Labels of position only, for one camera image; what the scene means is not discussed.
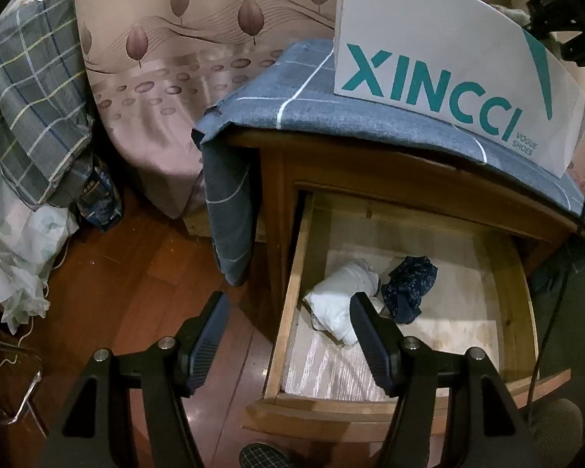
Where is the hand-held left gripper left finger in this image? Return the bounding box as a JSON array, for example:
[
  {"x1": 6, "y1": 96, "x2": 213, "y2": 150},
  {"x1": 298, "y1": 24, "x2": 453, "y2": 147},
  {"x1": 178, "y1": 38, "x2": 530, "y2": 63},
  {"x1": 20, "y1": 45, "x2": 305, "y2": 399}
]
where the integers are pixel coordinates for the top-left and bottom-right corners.
[{"x1": 34, "y1": 291, "x2": 230, "y2": 468}]

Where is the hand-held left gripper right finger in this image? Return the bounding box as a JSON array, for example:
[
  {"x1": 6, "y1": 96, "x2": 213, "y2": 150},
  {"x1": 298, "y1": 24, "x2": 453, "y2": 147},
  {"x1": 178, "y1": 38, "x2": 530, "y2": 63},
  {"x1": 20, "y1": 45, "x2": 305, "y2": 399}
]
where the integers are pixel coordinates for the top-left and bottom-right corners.
[{"x1": 349, "y1": 292, "x2": 547, "y2": 468}]

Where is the white underwear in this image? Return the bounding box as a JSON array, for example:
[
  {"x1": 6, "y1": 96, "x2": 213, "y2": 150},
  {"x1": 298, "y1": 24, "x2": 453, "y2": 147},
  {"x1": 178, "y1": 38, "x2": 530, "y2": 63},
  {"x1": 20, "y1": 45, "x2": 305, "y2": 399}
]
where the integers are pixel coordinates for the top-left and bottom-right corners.
[{"x1": 303, "y1": 259, "x2": 388, "y2": 346}]

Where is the wooden drawer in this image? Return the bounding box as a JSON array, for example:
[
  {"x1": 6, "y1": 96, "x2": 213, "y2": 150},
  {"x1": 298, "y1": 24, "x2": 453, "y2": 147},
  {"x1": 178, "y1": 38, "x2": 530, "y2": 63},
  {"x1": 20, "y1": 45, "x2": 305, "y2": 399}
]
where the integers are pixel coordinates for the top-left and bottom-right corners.
[
  {"x1": 244, "y1": 190, "x2": 573, "y2": 444},
  {"x1": 224, "y1": 127, "x2": 585, "y2": 303}
]

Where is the dark blue patterned underwear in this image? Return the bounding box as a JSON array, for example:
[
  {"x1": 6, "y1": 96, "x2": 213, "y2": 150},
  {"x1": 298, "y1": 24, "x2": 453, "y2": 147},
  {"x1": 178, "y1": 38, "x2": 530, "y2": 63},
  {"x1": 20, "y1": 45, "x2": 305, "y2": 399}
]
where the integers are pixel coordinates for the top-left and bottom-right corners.
[{"x1": 381, "y1": 255, "x2": 440, "y2": 325}]

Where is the white shoe box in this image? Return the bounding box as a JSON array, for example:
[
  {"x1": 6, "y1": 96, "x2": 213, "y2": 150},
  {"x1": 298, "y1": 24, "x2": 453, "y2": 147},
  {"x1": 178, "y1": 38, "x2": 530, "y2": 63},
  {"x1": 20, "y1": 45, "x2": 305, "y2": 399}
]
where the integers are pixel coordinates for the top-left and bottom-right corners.
[{"x1": 332, "y1": 0, "x2": 585, "y2": 181}]

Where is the person's checked slipper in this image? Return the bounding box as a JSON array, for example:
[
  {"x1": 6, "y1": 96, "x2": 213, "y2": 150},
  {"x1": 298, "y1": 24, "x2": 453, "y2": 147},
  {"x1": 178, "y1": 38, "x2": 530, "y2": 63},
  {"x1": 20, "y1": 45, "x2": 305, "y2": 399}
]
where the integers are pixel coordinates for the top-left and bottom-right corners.
[{"x1": 239, "y1": 443, "x2": 293, "y2": 468}]

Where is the dark blue packet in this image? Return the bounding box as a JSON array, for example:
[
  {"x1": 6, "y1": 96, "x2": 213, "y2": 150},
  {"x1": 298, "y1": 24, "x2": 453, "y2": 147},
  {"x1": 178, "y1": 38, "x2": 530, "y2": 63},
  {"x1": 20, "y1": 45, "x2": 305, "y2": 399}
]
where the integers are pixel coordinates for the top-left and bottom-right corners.
[{"x1": 75, "y1": 153, "x2": 125, "y2": 232}]

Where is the clear plastic hanger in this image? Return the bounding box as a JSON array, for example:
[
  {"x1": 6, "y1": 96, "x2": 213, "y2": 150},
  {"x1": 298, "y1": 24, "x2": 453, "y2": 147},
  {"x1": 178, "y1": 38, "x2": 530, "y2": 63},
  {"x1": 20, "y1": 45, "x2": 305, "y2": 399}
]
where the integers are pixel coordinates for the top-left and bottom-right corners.
[{"x1": 0, "y1": 336, "x2": 44, "y2": 425}]

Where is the white crumpled fabric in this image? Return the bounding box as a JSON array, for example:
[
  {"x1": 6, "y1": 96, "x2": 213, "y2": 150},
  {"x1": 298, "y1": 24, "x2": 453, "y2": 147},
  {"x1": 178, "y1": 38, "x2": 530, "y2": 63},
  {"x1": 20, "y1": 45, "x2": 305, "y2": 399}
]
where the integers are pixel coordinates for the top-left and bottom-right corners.
[{"x1": 0, "y1": 0, "x2": 81, "y2": 332}]

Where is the blue-grey checked cloth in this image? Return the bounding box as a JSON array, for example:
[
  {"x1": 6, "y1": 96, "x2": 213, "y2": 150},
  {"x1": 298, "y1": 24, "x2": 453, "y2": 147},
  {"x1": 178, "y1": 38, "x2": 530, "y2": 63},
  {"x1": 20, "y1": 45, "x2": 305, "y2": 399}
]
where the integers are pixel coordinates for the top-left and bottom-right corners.
[{"x1": 190, "y1": 39, "x2": 585, "y2": 287}]

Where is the grey plaid blanket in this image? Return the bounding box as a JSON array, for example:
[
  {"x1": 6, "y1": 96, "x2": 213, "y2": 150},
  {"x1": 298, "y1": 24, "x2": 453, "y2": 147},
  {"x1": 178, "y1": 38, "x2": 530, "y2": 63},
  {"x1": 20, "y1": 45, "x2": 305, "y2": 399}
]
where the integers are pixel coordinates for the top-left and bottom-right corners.
[{"x1": 0, "y1": 0, "x2": 96, "y2": 210}]

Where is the black cable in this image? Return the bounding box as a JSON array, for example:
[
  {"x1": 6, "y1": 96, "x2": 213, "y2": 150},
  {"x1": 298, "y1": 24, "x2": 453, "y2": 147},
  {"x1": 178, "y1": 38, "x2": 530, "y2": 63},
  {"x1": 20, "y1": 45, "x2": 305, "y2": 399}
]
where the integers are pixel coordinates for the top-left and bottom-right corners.
[{"x1": 526, "y1": 122, "x2": 585, "y2": 417}]

